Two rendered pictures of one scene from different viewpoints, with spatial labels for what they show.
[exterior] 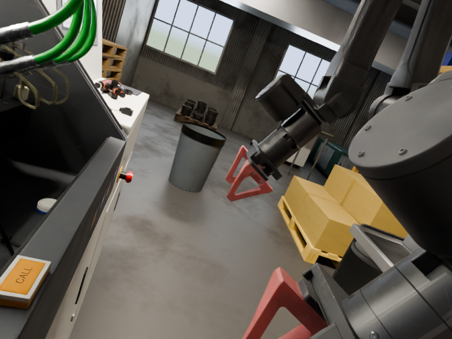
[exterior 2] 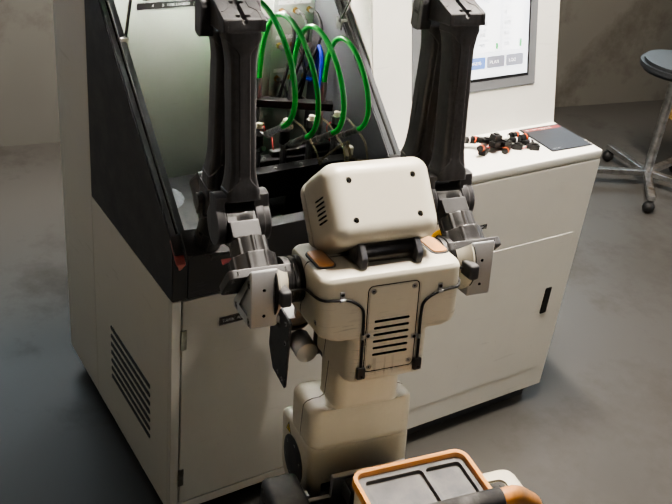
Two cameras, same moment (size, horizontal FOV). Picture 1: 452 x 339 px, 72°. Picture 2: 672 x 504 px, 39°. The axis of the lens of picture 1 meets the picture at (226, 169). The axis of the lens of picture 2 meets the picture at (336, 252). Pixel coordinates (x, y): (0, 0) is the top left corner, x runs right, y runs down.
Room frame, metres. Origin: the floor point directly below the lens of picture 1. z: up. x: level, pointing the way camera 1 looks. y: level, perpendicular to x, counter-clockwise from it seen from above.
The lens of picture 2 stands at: (-0.14, -1.79, 2.10)
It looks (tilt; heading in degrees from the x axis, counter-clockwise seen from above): 31 degrees down; 71
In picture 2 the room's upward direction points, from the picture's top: 7 degrees clockwise
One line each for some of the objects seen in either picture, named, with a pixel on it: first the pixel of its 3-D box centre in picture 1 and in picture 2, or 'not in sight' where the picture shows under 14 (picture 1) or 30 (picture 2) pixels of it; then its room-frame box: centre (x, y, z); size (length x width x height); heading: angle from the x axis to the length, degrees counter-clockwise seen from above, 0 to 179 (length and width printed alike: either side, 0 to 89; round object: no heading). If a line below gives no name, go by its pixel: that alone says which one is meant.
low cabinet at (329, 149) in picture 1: (354, 169); not in sight; (7.45, -2.87, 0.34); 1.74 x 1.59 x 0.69; 97
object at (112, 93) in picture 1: (115, 86); (502, 140); (1.11, 0.49, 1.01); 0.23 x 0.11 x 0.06; 16
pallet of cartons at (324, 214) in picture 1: (337, 210); not in sight; (3.11, -1.24, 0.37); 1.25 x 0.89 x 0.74; 4
